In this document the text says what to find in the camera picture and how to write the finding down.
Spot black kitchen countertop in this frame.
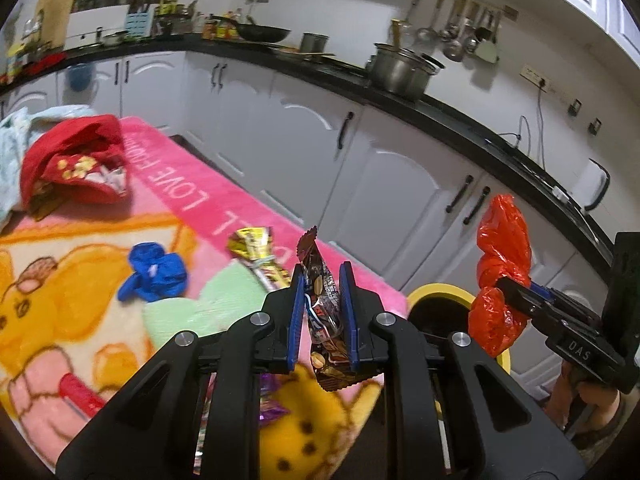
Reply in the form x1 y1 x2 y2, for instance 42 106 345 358
0 35 617 263

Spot row of hanging kitchen utensils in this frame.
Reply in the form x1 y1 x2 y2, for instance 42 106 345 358
400 0 518 64

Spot white wall power outlet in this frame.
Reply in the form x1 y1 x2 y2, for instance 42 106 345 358
520 64 551 92

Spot light blue utensil holder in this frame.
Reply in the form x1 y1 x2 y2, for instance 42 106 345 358
125 10 151 41

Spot yellow trash bin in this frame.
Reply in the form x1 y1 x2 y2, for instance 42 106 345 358
406 282 512 411

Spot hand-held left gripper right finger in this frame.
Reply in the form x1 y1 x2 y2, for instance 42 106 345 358
339 261 587 480

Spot blue plastic container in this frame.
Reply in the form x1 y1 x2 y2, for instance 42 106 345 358
65 62 96 92

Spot pale blue cloth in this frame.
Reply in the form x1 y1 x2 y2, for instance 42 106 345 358
0 105 96 226

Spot yellow snack wrapper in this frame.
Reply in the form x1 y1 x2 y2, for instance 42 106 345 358
227 226 292 292

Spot red printed cloth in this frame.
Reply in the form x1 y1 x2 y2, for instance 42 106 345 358
20 115 132 218

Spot blue plastic bag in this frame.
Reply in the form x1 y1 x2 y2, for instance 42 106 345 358
118 242 188 303

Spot person's right hand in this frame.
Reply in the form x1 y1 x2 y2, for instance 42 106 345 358
550 360 623 436

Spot brown snack wrapper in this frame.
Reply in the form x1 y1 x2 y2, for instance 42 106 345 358
296 226 366 392

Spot white lower kitchen cabinets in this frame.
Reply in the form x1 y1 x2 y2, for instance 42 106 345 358
0 50 612 396

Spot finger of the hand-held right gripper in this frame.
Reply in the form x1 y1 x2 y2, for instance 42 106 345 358
527 282 608 322
495 275 598 342

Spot pink printed blanket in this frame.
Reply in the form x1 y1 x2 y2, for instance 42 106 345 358
0 115 411 480

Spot large steel stockpot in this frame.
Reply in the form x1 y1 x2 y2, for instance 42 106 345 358
367 42 446 102

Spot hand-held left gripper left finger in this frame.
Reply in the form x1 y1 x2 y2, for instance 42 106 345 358
55 262 306 480

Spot black power cable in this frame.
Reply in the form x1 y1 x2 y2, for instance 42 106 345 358
500 87 548 167

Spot row of condiment bottles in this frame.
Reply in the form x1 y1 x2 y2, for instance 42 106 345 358
155 0 241 41

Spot small steel pot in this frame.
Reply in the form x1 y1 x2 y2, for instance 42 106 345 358
300 32 331 54

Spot black wok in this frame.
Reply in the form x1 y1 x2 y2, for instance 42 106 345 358
235 22 292 45

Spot wooden cutting board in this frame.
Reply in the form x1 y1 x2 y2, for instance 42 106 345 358
35 0 78 53

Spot purple candy wrapper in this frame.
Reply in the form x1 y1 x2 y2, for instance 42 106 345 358
257 374 290 427

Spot red plastic bag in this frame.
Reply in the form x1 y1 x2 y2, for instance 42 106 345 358
468 194 532 358

